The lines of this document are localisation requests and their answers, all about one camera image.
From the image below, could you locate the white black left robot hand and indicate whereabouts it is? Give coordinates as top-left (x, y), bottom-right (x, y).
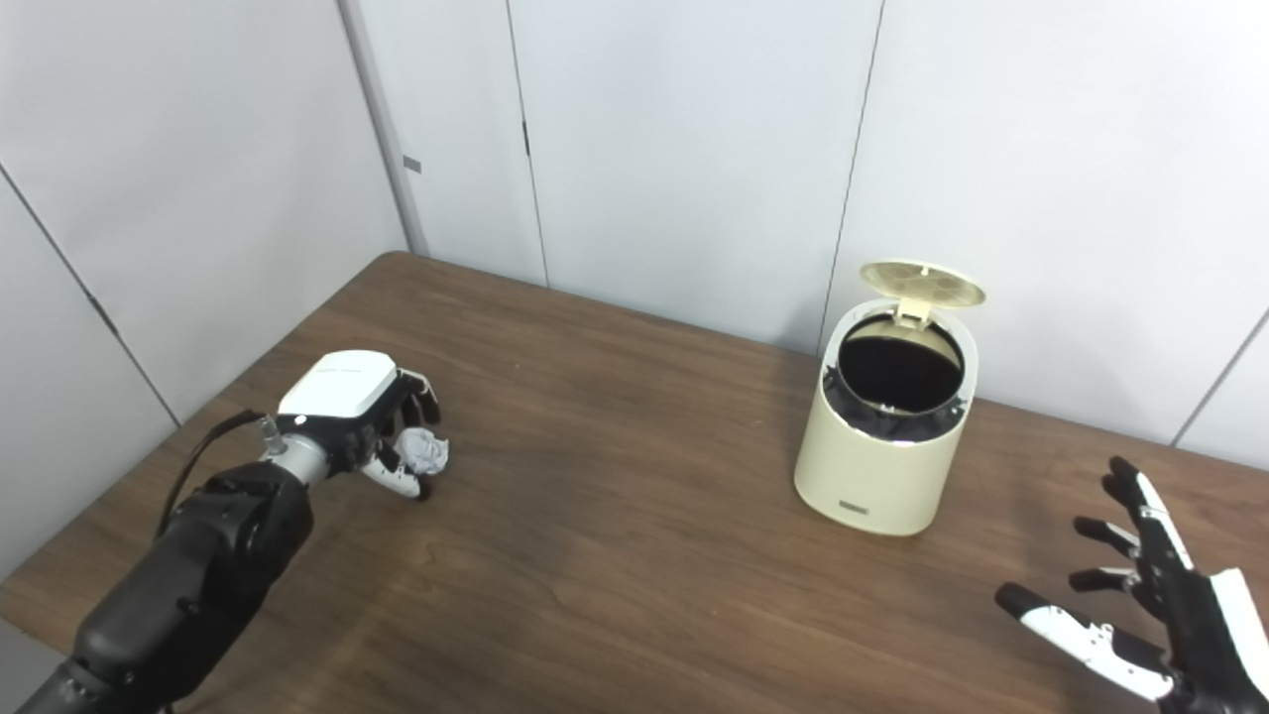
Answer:
top-left (278, 350), bottom-right (442, 502)

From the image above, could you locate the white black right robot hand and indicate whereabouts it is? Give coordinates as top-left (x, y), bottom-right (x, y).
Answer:
top-left (994, 456), bottom-right (1269, 714)

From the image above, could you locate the white paper ball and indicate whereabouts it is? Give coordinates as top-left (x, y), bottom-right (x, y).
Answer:
top-left (397, 428), bottom-right (449, 479)

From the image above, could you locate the cream round bin lid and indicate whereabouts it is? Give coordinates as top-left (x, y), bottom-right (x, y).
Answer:
top-left (859, 261), bottom-right (986, 328)

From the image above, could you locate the cream-colored bin body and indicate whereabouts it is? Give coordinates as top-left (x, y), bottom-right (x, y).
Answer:
top-left (793, 297), bottom-right (981, 537)

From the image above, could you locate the black bin liner bag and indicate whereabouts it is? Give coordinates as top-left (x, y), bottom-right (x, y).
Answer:
top-left (823, 315), bottom-right (968, 442)

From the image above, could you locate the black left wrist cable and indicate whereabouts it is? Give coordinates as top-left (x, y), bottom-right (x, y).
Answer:
top-left (157, 410), bottom-right (288, 536)

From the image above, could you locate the grey wall corner post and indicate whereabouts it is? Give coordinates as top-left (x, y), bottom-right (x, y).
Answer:
top-left (337, 0), bottom-right (429, 257)

